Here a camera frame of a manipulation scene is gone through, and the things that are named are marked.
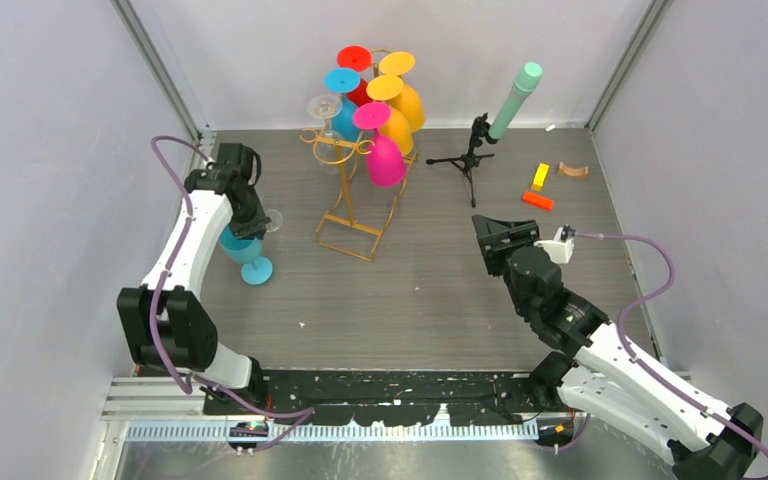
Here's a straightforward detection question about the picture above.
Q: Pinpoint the gold wire glass rack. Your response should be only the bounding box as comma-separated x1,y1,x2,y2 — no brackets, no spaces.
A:
300,48,420,263

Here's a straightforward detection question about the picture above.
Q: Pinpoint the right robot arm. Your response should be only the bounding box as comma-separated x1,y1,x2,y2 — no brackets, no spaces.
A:
471,214,768,479

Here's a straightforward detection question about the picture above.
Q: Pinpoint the pink wine glass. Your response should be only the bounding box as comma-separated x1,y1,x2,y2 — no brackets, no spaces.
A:
352,101,406,188

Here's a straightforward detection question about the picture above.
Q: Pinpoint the blue wine glass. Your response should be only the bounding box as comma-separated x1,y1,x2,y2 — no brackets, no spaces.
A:
324,67,361,142
218,227,274,286

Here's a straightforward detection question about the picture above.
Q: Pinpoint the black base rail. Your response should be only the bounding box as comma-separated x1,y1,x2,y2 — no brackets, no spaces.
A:
199,369,578,427

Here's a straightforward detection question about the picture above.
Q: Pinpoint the wooden arch block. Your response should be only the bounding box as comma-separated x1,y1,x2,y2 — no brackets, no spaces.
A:
557,162,589,179

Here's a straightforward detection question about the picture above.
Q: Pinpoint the yellow block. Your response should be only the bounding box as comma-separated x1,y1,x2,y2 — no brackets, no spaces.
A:
531,163,550,192

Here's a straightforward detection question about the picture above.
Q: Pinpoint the red wine glass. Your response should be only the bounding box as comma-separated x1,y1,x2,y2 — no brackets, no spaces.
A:
336,45,372,107

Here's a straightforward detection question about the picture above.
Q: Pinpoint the mint green microphone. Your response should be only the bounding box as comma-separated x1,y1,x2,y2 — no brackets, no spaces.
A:
487,62,543,143

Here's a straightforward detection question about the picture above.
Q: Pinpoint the yellow wine glass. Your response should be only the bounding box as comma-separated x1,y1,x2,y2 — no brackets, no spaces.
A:
379,51,426,132
366,74,414,156

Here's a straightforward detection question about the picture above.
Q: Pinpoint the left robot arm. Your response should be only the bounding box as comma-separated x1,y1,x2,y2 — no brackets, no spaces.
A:
116,143,273,414

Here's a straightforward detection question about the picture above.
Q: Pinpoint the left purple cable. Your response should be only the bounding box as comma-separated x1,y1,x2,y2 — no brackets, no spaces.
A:
148,135,316,425

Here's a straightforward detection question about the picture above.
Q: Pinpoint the clear wine glass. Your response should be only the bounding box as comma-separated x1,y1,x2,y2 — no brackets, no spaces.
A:
307,93,343,174
265,209,283,233

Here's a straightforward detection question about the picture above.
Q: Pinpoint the orange block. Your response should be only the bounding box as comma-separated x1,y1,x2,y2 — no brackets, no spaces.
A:
522,191,555,211

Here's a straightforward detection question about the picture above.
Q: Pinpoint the black tripod stand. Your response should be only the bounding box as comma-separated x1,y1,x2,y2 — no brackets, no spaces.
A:
425,113,498,208

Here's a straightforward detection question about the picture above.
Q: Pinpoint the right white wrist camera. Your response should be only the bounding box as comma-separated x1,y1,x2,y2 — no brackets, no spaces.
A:
534,225,575,265

